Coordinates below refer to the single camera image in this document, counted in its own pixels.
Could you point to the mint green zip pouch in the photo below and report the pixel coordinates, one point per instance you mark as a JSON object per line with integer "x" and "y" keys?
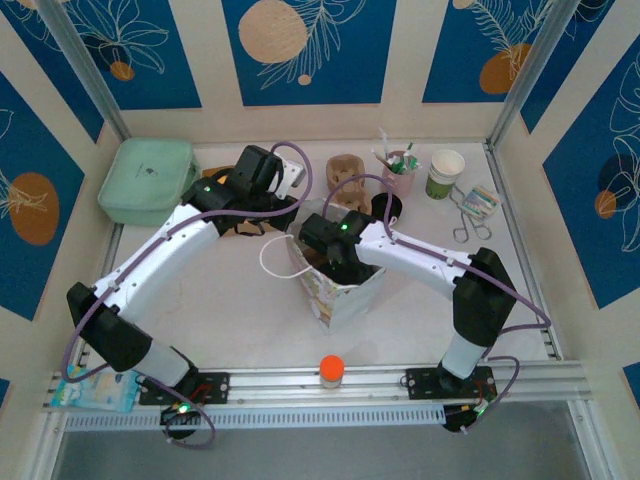
{"x": 145, "y": 180}

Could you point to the blue wet wipes packet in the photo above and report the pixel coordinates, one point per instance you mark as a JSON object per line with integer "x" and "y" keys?
{"x": 95, "y": 390}

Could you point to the sachet packet bundle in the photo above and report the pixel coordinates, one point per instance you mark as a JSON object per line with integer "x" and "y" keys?
{"x": 482, "y": 200}

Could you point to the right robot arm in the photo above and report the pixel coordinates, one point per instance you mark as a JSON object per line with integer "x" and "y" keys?
{"x": 480, "y": 295}

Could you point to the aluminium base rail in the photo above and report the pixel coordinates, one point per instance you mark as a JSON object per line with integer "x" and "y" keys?
{"x": 280, "y": 380}

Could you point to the wooden stirrer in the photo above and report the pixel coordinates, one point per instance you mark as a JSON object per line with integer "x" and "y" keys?
{"x": 378, "y": 155}

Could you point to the green white sachet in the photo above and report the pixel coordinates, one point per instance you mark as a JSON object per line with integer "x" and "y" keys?
{"x": 414, "y": 164}
{"x": 398, "y": 164}

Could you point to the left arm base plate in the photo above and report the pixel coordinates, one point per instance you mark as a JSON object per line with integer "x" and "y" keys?
{"x": 215, "y": 387}

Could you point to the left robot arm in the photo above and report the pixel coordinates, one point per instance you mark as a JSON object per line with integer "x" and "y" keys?
{"x": 160, "y": 260}

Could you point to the white paper bag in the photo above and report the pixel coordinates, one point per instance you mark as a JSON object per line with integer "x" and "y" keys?
{"x": 350, "y": 305}

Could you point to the paper cup stack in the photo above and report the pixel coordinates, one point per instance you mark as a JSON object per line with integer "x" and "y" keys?
{"x": 445, "y": 172}

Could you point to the black controller board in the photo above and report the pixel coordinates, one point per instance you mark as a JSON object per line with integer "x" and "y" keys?
{"x": 180, "y": 412}
{"x": 462, "y": 417}

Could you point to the tall white wrapped straw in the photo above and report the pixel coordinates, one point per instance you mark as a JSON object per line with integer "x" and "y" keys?
{"x": 384, "y": 142}

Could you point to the pink holder cup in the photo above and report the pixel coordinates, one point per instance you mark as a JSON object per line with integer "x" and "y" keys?
{"x": 397, "y": 182}

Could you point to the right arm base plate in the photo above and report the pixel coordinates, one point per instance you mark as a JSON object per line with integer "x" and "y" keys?
{"x": 420, "y": 382}

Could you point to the orange capped jar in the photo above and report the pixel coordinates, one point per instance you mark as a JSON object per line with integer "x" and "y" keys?
{"x": 331, "y": 367}

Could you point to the aluminium frame post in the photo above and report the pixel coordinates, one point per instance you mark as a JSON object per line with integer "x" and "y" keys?
{"x": 85, "y": 65}
{"x": 530, "y": 70}

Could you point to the brown pulp cup carrier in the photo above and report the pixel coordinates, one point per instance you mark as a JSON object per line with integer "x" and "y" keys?
{"x": 345, "y": 172}

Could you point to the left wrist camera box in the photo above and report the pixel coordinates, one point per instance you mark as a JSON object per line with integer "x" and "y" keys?
{"x": 292, "y": 172}

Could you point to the metal tongs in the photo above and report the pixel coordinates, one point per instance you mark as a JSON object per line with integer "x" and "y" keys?
{"x": 470, "y": 220}

